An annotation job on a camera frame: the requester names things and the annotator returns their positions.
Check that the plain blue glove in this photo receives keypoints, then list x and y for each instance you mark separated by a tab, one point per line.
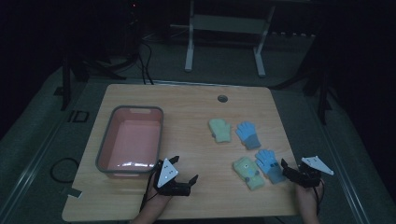
248	133

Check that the plain green mitten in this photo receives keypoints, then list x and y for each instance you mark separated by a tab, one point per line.
220	130

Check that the green mitten with face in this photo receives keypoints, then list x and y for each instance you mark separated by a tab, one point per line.
249	172

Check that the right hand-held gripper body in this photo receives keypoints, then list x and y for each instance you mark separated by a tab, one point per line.
311	171

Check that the white metal stand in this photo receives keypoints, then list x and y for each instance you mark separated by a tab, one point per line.
229	24

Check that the pink basin with grey rim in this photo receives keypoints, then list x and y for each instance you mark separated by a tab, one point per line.
134	140

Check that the grey table grommet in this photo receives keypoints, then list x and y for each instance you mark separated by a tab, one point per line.
222	99

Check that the person's right hand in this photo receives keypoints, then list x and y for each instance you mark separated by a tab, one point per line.
308	194

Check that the blue glove with face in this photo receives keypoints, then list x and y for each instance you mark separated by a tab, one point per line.
269	165

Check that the black tripod stand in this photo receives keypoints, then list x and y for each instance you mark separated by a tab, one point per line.
323	96
66	84

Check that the grey tape piece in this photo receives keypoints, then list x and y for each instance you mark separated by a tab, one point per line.
74	193

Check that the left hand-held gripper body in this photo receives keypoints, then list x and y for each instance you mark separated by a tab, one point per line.
168	174

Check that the person's left hand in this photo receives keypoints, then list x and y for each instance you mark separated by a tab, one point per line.
157	197

